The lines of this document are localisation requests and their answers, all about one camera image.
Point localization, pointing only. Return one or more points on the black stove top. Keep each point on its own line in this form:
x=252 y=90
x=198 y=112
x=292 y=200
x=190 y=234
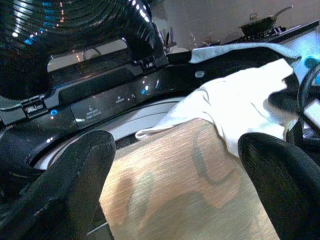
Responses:
x=295 y=32

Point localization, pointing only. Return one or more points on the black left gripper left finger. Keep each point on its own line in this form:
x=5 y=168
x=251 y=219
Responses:
x=62 y=185

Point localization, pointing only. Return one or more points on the dark frying pan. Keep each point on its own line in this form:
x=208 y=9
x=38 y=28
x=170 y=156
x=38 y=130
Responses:
x=257 y=26

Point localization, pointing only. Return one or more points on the light blue cloth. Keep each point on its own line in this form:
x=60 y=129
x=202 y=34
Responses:
x=225 y=48

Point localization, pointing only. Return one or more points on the white garment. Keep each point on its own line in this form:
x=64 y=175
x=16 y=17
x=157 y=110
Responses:
x=237 y=100

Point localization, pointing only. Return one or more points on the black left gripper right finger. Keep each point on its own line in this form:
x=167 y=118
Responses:
x=287 y=187

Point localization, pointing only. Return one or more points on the black glass washer lid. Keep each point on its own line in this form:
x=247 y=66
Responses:
x=62 y=15

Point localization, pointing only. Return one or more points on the beige fabric laundry hamper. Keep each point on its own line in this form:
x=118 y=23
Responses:
x=175 y=175

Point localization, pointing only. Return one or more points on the black top-load washing machine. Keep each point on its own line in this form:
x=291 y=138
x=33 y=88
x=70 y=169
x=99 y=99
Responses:
x=105 y=110

